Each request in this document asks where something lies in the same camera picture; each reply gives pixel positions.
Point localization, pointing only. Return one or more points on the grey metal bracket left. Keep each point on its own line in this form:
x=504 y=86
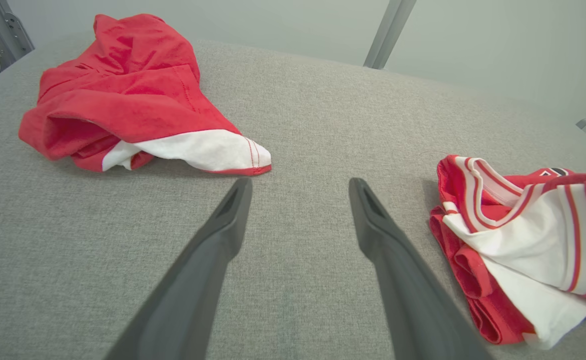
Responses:
x=3 y=30

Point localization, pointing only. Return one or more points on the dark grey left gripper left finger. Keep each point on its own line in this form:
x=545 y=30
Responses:
x=198 y=290

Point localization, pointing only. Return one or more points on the red and white basketball shorts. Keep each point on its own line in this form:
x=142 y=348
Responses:
x=138 y=95

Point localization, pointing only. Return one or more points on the red number 23 basketball jersey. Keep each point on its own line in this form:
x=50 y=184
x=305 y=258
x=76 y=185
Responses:
x=523 y=240

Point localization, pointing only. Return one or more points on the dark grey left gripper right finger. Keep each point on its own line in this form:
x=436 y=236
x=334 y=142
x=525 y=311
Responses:
x=413 y=300

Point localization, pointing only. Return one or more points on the grey partition frame post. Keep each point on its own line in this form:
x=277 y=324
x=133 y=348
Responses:
x=388 y=35

